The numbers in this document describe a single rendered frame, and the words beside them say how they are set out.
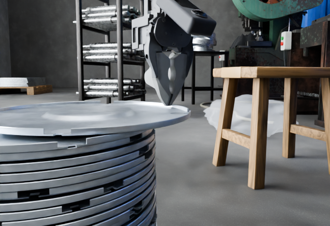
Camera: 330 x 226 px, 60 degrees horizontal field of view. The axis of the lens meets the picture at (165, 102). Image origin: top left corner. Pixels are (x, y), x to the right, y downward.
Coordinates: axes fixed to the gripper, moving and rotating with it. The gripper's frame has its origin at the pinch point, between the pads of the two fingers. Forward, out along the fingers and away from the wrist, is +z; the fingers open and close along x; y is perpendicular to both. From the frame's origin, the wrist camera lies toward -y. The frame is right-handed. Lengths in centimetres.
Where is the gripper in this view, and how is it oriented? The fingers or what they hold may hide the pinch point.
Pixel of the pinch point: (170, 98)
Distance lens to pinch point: 48.5
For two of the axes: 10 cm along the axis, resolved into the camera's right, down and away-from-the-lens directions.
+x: -8.3, 0.5, -5.5
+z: 0.0, 10.0, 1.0
